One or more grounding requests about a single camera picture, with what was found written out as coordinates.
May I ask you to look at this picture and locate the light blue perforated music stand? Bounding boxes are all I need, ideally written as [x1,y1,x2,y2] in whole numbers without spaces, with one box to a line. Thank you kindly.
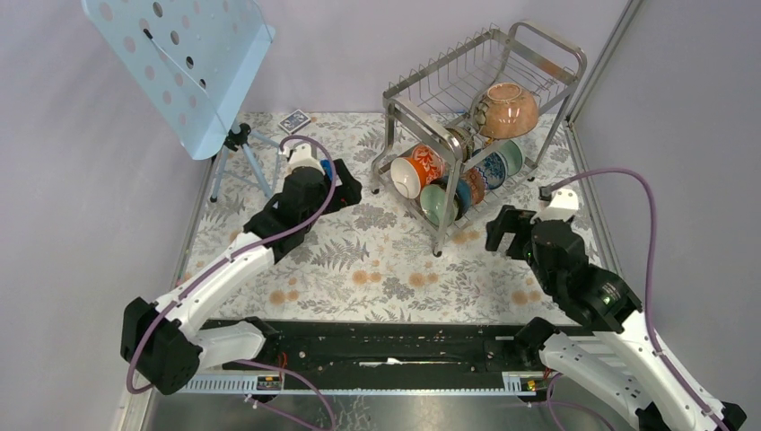
[81,0,276,197]

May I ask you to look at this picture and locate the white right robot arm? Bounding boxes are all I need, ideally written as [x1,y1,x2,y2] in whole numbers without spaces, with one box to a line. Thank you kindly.
[485,205,747,430]

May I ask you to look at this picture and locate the blue playing card box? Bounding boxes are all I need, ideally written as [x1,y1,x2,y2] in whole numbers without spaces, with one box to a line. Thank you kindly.
[278,110,312,135]

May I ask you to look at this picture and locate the stainless steel dish rack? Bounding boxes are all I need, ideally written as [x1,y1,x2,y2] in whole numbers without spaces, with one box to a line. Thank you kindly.
[371,21,588,256]

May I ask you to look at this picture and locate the pale green bowl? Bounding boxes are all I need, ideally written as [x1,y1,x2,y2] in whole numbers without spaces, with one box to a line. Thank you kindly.
[497,140,524,177]

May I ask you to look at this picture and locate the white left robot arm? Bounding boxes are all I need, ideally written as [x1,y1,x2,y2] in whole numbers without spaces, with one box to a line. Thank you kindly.
[120,159,362,395]

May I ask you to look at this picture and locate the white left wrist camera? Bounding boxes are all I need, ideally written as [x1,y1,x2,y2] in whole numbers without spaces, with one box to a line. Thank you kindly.
[286,144,325,174]

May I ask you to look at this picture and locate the floral patterned table mat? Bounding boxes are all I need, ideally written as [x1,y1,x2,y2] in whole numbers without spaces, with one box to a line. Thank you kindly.
[179,112,576,325]

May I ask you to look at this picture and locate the blue white patterned bowl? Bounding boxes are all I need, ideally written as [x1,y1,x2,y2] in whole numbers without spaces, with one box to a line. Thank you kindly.
[475,152,507,190]

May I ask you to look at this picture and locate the light green celadon bowl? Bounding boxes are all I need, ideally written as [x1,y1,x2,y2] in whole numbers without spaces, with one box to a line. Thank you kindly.
[419,184,459,226]

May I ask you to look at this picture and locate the orange white bowl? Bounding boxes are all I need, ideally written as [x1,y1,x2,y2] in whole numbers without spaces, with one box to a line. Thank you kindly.
[389,144,444,199]

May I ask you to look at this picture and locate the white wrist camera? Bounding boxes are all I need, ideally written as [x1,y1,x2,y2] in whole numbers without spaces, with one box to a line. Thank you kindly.
[286,144,325,174]
[532,186,580,223]

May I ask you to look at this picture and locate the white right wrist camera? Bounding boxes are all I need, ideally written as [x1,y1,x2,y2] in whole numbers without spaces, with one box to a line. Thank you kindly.
[532,186,580,223]

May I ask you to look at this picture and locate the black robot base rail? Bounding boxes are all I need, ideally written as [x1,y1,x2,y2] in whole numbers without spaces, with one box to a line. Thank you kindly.
[196,320,590,382]

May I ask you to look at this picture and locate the brown ceramic bowl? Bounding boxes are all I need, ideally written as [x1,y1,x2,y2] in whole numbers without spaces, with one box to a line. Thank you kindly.
[471,82,539,140]

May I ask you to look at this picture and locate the blue plastic toy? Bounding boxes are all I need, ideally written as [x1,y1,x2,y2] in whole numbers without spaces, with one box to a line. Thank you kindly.
[319,159,333,180]

